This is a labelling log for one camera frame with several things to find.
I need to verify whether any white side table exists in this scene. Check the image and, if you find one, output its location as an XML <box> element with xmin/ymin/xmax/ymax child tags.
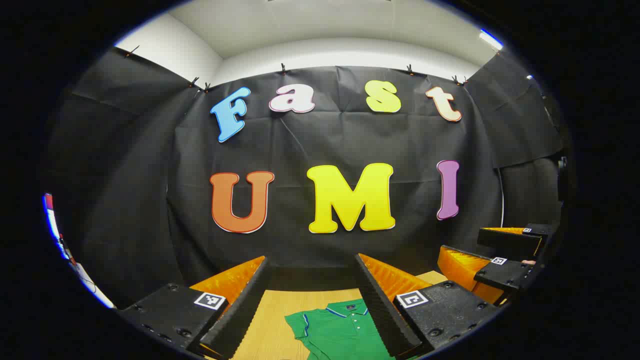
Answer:
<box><xmin>74</xmin><ymin>260</ymin><xmax>117</xmax><ymax>309</ymax></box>

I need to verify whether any computer monitor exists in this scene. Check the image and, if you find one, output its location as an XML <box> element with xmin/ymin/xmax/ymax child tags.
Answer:
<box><xmin>43</xmin><ymin>193</ymin><xmax>68</xmax><ymax>261</ymax></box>

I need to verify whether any green T-shirt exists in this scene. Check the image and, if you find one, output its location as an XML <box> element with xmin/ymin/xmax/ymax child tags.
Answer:
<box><xmin>285</xmin><ymin>298</ymin><xmax>418</xmax><ymax>360</ymax></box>

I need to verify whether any ceiling light strip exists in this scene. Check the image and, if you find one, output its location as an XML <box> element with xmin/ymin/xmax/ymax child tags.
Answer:
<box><xmin>479</xmin><ymin>29</ymin><xmax>505</xmax><ymax>52</ymax></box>

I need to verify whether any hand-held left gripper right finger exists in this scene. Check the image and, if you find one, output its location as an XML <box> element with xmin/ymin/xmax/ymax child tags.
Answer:
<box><xmin>354</xmin><ymin>253</ymin><xmax>501</xmax><ymax>360</ymax></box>

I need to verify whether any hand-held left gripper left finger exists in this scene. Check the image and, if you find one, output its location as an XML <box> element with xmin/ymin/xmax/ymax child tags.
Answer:
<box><xmin>117</xmin><ymin>256</ymin><xmax>273</xmax><ymax>360</ymax></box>

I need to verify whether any black backdrop cloth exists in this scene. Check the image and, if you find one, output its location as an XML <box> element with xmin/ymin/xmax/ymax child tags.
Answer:
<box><xmin>45</xmin><ymin>47</ymin><xmax>566</xmax><ymax>308</ymax></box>

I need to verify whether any row of black cloth clips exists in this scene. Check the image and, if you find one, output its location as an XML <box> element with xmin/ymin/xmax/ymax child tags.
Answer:
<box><xmin>125</xmin><ymin>45</ymin><xmax>468</xmax><ymax>93</ymax></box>

